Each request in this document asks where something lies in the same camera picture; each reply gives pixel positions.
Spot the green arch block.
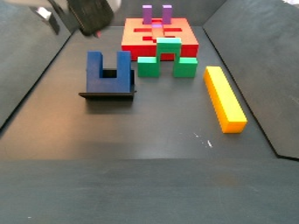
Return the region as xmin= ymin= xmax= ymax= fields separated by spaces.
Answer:
xmin=136 ymin=38 xmax=199 ymax=78

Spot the yellow long bar block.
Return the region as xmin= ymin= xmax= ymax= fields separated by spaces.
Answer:
xmin=203 ymin=66 xmax=248 ymax=134

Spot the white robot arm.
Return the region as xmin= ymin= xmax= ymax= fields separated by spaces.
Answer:
xmin=4 ymin=0 xmax=121 ymax=11

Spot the red base fixture block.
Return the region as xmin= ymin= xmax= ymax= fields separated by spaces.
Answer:
xmin=121 ymin=17 xmax=199 ymax=61

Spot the blue U-shaped block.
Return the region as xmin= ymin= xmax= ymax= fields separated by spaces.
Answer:
xmin=87 ymin=51 xmax=131 ymax=93

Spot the purple U-shaped block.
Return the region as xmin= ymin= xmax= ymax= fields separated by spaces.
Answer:
xmin=143 ymin=4 xmax=173 ymax=27

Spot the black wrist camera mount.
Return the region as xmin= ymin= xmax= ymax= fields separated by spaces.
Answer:
xmin=67 ymin=0 xmax=113 ymax=36

